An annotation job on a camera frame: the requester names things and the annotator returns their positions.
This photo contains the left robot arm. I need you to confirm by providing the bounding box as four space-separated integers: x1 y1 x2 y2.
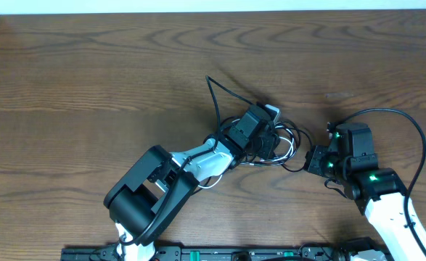
104 104 280 260

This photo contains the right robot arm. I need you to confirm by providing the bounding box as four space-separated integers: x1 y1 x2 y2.
303 123 426 260

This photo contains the white cable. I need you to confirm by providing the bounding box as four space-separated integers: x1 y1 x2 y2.
197 117 295 190

